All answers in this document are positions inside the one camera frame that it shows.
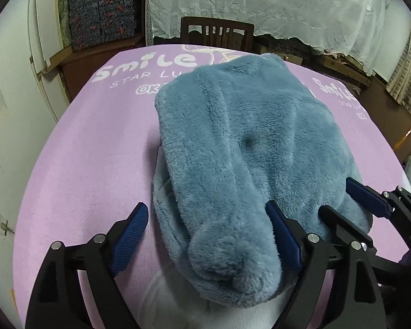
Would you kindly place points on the brown wooden desk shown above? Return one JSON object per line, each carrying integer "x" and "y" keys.
{"x": 89, "y": 67}

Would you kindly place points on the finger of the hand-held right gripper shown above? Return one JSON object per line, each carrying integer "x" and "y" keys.
{"x": 363, "y": 194}
{"x": 339, "y": 222}

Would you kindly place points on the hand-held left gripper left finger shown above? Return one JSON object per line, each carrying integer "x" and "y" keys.
{"x": 132, "y": 233}

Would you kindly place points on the patterned window curtain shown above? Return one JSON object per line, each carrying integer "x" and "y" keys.
{"x": 407, "y": 75}

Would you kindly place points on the green patterned panel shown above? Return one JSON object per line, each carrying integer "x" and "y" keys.
{"x": 63, "y": 7}

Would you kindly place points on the white lace cloth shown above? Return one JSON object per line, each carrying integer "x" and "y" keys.
{"x": 260, "y": 0}

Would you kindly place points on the blue fleece garment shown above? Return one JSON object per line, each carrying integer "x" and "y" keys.
{"x": 233, "y": 144}

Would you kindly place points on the white wall socket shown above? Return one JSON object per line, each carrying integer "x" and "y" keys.
{"x": 0, "y": 224}

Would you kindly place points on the flat cardboard pieces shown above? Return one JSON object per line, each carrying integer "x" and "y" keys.
{"x": 342, "y": 68}

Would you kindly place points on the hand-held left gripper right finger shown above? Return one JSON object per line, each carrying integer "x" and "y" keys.
{"x": 284, "y": 236}

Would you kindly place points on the dark patterned storage boxes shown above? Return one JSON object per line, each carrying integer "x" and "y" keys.
{"x": 102, "y": 13}

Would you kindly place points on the dark wooden chair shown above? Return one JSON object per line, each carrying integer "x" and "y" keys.
{"x": 188, "y": 27}

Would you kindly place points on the pink Smile table cloth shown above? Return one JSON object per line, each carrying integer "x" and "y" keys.
{"x": 89, "y": 164}

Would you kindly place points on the white cabinet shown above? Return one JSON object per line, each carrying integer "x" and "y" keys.
{"x": 44, "y": 24}

